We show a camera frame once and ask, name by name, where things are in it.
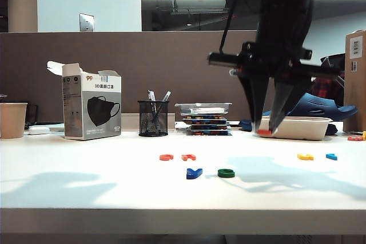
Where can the beige oval tray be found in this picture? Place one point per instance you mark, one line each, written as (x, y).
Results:
(306, 128)

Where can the blue letter y magnet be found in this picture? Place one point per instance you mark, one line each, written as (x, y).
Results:
(194, 173)

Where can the brown desk partition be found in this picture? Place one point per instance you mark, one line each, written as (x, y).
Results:
(114, 55)

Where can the yellow letter u magnet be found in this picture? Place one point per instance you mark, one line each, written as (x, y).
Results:
(305, 157)

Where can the pale green flat pad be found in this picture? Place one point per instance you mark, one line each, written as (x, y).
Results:
(57, 127)

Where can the red loose letter magnet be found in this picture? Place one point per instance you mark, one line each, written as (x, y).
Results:
(355, 138)

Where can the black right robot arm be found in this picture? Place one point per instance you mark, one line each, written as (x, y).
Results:
(280, 7)

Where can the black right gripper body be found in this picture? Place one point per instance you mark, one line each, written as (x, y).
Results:
(271, 61)

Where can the red letter n magnet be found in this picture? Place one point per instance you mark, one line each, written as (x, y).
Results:
(188, 157)

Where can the red letter s magnet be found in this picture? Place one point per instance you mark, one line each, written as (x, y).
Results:
(265, 132)

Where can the brown cardboard box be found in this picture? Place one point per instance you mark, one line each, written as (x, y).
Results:
(356, 98)

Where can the red letter c magnet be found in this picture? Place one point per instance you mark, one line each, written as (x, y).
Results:
(166, 157)

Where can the navy blue rubber slipper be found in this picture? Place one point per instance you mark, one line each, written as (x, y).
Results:
(323, 107)
(246, 125)

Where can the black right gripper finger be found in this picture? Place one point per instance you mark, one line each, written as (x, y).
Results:
(257, 95)
(286, 98)

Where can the grey face mask box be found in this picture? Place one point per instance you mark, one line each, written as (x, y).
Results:
(94, 112)

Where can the red plaid garment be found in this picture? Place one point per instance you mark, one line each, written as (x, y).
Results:
(328, 89)

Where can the white earbuds case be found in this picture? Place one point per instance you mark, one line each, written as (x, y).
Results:
(39, 130)

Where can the brown paper cup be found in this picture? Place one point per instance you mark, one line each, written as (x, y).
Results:
(12, 121)

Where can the silver wall switch plate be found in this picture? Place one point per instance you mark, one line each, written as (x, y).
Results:
(86, 22)

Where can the black and white pen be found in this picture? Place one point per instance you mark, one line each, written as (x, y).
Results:
(151, 95)
(167, 95)

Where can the grey chair part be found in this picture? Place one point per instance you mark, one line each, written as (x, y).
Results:
(334, 61)

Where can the black mesh pen holder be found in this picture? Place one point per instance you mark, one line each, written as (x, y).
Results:
(153, 124)

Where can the yellow loose letter magnet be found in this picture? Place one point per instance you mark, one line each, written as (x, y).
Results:
(364, 136)

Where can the light blue letter r magnet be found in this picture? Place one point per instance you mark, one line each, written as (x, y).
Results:
(331, 156)

